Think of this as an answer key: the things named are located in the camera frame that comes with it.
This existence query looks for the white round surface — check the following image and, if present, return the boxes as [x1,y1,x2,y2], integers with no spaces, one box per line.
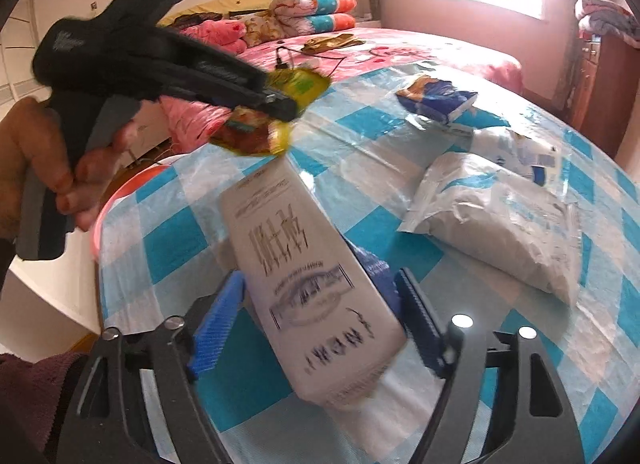
[9,224,102,336]

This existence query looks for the pink lettered folded blanket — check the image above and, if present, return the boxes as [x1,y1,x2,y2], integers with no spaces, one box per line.
[182,19,247,53]

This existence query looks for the crumpled white blue packet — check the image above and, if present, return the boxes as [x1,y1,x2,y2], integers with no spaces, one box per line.
[470,126,573,190]

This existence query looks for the brown wooden cabinet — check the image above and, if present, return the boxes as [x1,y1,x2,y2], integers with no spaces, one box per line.
[565,31,640,155]

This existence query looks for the orange plastic bin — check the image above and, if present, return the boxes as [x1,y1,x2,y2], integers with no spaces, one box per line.
[92,164,176,261]

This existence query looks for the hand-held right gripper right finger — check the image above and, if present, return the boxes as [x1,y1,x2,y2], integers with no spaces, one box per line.
[394,268,586,464]

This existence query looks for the blue orange snack packet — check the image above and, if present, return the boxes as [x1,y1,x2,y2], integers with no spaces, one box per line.
[395,75,478,125]

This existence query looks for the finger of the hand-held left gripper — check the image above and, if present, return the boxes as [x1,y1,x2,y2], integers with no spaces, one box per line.
[234,60,284,98]
[211,90,298,122]

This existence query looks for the dark cloth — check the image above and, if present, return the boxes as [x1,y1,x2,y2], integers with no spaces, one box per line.
[172,14,224,30]

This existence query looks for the large white powder bag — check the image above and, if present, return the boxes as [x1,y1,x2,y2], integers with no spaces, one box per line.
[397,151,583,307]

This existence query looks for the beige floral pillow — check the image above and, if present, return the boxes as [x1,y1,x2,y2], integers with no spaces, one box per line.
[244,14,282,48]

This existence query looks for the black cable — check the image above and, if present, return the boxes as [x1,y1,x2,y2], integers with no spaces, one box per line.
[276,45,347,76]

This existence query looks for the yellow snack wrapper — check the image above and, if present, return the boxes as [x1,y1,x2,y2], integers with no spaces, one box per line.
[210,68,331,157]

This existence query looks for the folded pink grey quilt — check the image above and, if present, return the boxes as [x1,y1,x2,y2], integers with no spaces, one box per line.
[575,0,640,48]

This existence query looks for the blue checkered tablecloth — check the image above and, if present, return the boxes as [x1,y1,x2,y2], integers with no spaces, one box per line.
[95,61,640,464]

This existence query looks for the person's left hand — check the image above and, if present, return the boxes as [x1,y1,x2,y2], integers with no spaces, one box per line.
[0,95,139,242]

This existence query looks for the person's maroon clothing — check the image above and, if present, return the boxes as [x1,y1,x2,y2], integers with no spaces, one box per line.
[0,351,91,464]

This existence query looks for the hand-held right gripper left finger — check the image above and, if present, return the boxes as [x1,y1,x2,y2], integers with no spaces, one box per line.
[60,270,247,464]

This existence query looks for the white wardrobe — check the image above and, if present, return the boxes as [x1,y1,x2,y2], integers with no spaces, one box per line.
[0,0,56,110]

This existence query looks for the white milk carton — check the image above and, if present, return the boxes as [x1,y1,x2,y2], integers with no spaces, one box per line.
[219,156,408,412]

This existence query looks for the folded teal orange quilt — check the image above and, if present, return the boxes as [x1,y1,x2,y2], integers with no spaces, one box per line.
[270,0,359,38]

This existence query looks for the gold brown cloth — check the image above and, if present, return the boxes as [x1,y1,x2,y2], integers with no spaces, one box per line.
[302,34,367,55]

